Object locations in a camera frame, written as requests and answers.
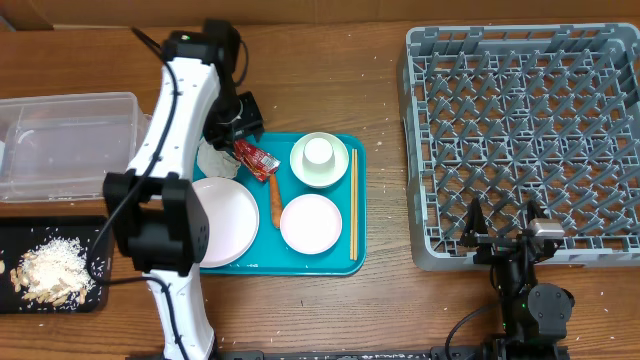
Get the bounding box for small white round plate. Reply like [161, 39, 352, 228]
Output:
[280, 194, 342, 255]

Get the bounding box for orange carrot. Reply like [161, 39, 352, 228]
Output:
[269, 174, 283, 229]

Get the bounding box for large white round plate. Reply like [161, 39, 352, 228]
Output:
[193, 177, 260, 268]

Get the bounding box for rice and food scraps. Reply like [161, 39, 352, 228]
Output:
[9, 237, 96, 310]

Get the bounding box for pale green bowl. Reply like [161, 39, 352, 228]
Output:
[290, 132, 350, 189]

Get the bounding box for right wooden chopstick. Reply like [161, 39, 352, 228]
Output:
[350, 148, 358, 261]

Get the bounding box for white napkin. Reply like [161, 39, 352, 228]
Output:
[196, 138, 241, 179]

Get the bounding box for white upside-down cup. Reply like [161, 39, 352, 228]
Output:
[303, 137, 334, 168]

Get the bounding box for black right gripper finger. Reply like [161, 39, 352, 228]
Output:
[526, 199, 547, 223]
[460, 198, 488, 246]

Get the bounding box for red snack wrapper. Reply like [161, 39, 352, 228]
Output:
[234, 139, 281, 182]

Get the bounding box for clear plastic bin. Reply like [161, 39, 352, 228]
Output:
[1, 92, 148, 203]

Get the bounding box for teal plastic tray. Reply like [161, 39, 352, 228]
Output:
[201, 132, 367, 276]

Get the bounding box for black waste tray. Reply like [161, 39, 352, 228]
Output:
[1, 215, 108, 314]

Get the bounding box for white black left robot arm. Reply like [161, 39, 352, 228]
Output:
[97, 19, 264, 359]

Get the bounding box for grey dish rack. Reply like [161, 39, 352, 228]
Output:
[398, 23, 639, 271]

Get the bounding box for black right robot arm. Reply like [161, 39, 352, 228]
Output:
[444, 198, 575, 359]

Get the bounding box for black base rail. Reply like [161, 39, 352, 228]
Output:
[218, 346, 570, 360]

